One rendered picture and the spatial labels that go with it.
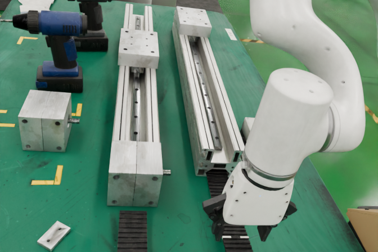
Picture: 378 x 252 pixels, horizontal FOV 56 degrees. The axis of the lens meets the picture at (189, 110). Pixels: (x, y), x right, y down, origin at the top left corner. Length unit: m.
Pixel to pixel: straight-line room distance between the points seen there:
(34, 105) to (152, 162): 0.29
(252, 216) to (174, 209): 0.21
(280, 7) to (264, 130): 0.17
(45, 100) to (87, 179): 0.20
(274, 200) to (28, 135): 0.53
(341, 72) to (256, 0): 0.16
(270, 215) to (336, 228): 0.27
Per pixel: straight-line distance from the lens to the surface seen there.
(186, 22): 1.24
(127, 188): 0.71
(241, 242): 0.70
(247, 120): 0.93
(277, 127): 0.47
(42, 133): 0.83
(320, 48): 0.54
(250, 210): 0.59
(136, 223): 0.68
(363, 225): 0.85
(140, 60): 1.00
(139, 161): 0.70
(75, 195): 0.77
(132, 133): 0.82
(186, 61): 1.08
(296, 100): 0.45
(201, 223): 0.74
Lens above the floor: 1.36
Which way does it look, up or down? 35 degrees down
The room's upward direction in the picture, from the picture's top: 12 degrees clockwise
